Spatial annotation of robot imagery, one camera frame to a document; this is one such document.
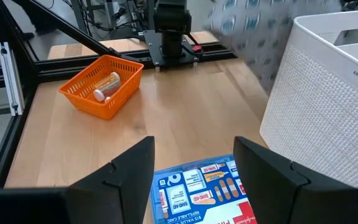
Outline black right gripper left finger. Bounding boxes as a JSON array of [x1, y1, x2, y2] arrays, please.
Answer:
[[67, 136, 156, 224]]

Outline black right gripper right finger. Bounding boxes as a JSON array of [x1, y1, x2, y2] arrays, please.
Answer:
[[232, 136, 354, 224]]

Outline amber pill bottle white cap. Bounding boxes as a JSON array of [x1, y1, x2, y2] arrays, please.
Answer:
[[92, 72, 122, 102]]

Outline white perforated basket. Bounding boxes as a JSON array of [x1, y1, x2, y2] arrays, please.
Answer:
[[259, 8, 358, 189]]

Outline orange plastic basket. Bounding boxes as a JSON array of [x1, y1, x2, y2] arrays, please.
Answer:
[[57, 54, 145, 121]]

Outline blue first aid kit case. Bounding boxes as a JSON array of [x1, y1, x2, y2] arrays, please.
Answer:
[[150, 154, 258, 224]]

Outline wooden background table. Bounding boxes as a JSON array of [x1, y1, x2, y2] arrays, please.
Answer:
[[47, 30, 219, 60]]

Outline grey patterned cloth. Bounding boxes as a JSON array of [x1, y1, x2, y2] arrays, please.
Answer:
[[205, 0, 343, 95]]

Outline black table frame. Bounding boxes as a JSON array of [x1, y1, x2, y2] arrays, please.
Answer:
[[0, 0, 238, 189]]

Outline white aluminium bracket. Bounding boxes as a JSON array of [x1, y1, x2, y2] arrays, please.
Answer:
[[0, 42, 25, 116]]

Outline bundle of black cables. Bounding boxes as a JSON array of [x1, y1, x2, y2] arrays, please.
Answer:
[[70, 0, 150, 32]]

